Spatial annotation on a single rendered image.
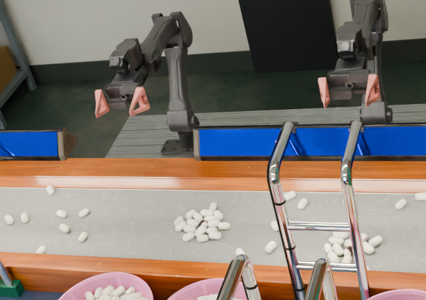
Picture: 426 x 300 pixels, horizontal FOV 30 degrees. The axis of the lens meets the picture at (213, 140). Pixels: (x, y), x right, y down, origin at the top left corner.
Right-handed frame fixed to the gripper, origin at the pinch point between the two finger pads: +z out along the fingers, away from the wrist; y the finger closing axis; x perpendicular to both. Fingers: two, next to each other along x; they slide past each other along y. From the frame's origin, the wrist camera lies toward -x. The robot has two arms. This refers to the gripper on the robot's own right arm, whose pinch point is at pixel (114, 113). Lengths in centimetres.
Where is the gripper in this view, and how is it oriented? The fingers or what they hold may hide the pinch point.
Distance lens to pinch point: 207.1
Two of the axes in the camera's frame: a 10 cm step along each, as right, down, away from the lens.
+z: -2.6, 6.1, -7.5
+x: 2.3, 7.9, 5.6
